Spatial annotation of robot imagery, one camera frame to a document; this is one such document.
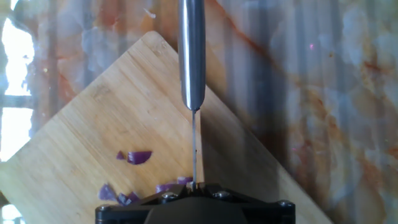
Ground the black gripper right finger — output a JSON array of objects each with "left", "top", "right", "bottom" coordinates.
[{"left": 198, "top": 182, "right": 296, "bottom": 224}]

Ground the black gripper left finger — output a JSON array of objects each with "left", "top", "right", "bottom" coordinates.
[{"left": 95, "top": 183, "right": 192, "bottom": 224}]

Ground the steel kitchen knife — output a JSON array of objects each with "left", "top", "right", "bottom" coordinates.
[{"left": 177, "top": 0, "right": 206, "bottom": 191}]

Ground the medium red onion piece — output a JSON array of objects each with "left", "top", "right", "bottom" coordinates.
[{"left": 116, "top": 191, "right": 141, "bottom": 207}]

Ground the tiny red onion piece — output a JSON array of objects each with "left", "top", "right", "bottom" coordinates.
[{"left": 98, "top": 183, "right": 118, "bottom": 202}]

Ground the large red onion chunk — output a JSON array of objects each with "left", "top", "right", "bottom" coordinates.
[{"left": 155, "top": 182, "right": 178, "bottom": 194}]

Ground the small red onion piece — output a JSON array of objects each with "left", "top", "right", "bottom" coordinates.
[{"left": 126, "top": 151, "right": 153, "bottom": 166}]

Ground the bamboo cutting board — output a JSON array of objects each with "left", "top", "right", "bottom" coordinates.
[{"left": 0, "top": 30, "right": 333, "bottom": 224}]

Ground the marble pattern table mat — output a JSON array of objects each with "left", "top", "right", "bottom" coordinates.
[{"left": 0, "top": 0, "right": 398, "bottom": 224}]

